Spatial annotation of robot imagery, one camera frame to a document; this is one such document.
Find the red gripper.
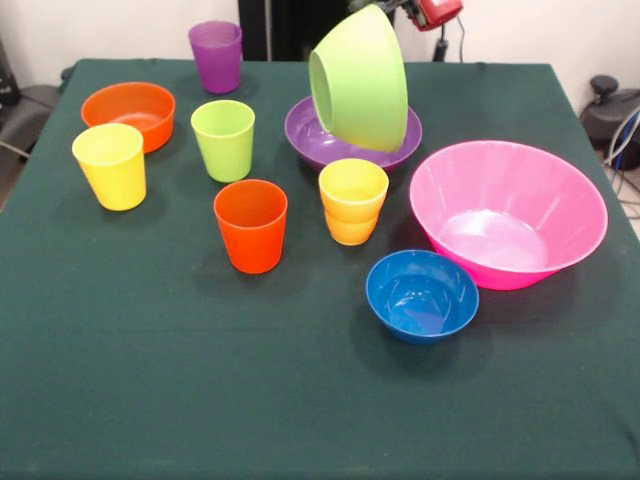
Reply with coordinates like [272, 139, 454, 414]
[347, 0, 465, 33]

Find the green bowl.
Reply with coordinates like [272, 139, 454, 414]
[307, 3, 410, 154]

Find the purple bowl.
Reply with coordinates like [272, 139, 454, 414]
[284, 95, 424, 174]

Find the purple cup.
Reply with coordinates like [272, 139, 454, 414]
[187, 20, 244, 95]

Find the green cup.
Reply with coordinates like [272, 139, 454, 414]
[190, 99, 256, 184]

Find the pink bowl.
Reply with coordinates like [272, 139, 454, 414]
[408, 139, 610, 291]

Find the yellow ribbed cup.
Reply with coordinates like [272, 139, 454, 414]
[318, 157, 390, 247]

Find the orange cup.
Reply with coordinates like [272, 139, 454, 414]
[213, 178, 289, 275]

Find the orange bowl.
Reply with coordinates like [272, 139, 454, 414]
[80, 81, 177, 154]

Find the tall yellow cup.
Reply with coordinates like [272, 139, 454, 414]
[71, 123, 148, 212]

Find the blue bowl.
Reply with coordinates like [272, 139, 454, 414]
[364, 249, 481, 346]

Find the dark green tablecloth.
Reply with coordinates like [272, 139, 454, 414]
[0, 58, 640, 480]

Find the black wall cable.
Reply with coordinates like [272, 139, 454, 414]
[432, 14, 469, 62]

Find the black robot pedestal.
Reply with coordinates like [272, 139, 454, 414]
[238, 0, 396, 63]

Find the bundle of cables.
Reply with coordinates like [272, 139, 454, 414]
[602, 107, 640, 219]

